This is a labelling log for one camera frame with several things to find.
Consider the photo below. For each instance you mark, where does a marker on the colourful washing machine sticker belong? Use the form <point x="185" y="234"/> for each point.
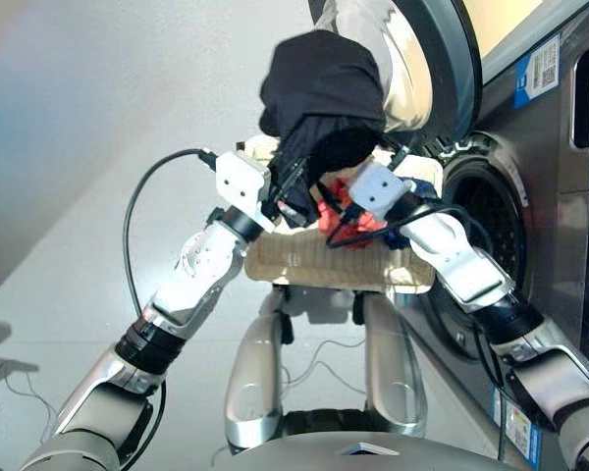
<point x="520" y="432"/>

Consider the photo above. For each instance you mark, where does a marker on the navy blue garment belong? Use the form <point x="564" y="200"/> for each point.
<point x="396" y="240"/>

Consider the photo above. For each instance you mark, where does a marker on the silver robot torso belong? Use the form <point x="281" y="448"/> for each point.
<point x="275" y="454"/>

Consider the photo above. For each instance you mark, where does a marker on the pale woven basket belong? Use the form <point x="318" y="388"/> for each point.
<point x="324" y="267"/>

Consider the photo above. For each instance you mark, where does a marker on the washing machine door hinge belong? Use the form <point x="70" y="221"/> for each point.
<point x="451" y="146"/>

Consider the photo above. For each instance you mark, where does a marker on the red garment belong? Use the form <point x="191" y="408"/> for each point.
<point x="331" y="221"/>

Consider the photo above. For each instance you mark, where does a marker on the silver robot leg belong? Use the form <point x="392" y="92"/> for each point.
<point x="252" y="382"/>
<point x="392" y="373"/>

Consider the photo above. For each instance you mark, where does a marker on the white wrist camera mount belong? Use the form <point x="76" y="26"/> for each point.
<point x="378" y="189"/>
<point x="240" y="181"/>

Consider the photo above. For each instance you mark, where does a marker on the blue white energy label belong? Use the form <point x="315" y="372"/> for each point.
<point x="540" y="68"/>

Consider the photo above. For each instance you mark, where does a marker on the washing machine drum opening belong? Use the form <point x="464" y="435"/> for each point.
<point x="496" y="211"/>

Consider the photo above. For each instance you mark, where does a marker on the round glass washing machine door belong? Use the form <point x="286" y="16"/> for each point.
<point x="451" y="59"/>

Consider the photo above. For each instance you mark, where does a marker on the washing machine detergent drawer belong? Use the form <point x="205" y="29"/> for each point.
<point x="583" y="98"/>

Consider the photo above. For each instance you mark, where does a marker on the wheeled basket stand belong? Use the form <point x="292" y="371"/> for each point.
<point x="324" y="304"/>

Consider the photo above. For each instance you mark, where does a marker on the black garment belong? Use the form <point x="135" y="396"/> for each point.
<point x="319" y="88"/>

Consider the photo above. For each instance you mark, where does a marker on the grey washing machine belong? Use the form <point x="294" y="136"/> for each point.
<point x="550" y="206"/>

